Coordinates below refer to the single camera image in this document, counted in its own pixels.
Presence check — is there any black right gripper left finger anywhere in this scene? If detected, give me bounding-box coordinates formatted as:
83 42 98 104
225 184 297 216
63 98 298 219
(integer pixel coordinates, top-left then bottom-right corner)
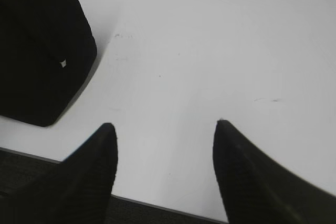
1 123 118 223

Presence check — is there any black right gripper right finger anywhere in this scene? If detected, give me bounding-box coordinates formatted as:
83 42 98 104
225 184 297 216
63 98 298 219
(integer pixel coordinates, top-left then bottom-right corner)
213 120 335 223

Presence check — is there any black canvas tote bag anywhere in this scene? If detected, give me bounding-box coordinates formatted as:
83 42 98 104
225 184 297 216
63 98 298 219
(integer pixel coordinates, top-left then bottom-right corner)
1 0 97 127

